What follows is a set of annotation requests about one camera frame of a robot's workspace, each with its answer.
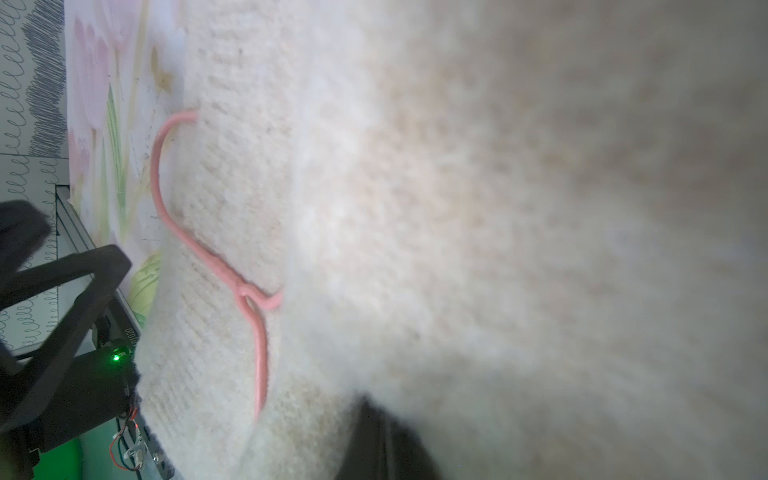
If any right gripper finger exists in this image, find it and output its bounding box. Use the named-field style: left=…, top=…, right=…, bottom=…
left=333, top=397, right=441, bottom=480

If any beige knitted scarf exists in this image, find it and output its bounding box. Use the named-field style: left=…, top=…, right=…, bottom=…
left=136, top=1, right=767, bottom=479

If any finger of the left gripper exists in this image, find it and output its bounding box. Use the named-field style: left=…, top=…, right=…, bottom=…
left=1, top=200, right=51, bottom=288
left=1, top=245, right=131, bottom=432

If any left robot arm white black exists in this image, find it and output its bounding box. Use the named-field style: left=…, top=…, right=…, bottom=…
left=1, top=200, right=138, bottom=479

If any pink wire hanger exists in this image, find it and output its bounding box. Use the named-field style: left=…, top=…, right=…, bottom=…
left=150, top=110, right=283, bottom=419

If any pink floral table mat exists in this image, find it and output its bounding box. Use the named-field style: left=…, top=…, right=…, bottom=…
left=64, top=1, right=189, bottom=325

